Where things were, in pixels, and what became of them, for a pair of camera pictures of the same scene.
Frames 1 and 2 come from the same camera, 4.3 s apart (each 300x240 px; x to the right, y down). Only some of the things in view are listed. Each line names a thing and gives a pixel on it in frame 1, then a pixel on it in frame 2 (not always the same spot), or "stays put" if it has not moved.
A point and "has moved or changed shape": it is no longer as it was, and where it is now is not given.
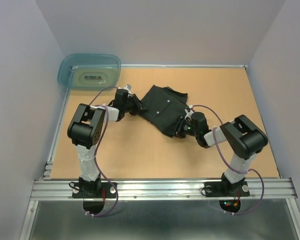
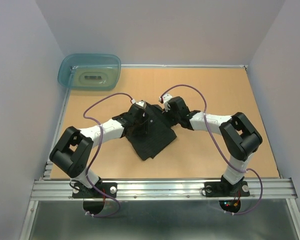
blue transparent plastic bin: [89, 71] stays put
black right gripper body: [185, 127] to [173, 118]
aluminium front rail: [165, 189] stays put
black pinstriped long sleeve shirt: [165, 106] has moved or changed shape
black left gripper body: [132, 106] to [141, 127]
